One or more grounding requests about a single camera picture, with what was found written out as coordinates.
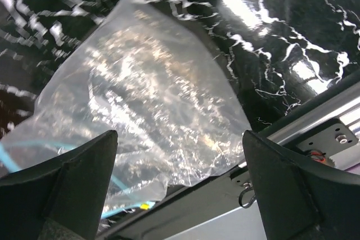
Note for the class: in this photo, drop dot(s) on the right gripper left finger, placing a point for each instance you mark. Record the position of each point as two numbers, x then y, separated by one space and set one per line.
61 198

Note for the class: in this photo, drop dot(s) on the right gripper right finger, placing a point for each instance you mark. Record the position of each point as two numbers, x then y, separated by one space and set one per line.
299 198

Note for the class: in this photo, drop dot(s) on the clear zip top bag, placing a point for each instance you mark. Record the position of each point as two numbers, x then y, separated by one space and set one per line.
152 81

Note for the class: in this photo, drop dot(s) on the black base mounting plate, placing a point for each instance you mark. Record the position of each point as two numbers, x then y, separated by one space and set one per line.
183 208

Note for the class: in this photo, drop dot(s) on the black marble pattern mat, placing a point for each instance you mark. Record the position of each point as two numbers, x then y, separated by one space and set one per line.
279 54

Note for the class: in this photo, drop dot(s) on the aluminium frame rail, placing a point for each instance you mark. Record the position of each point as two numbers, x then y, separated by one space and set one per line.
314 113

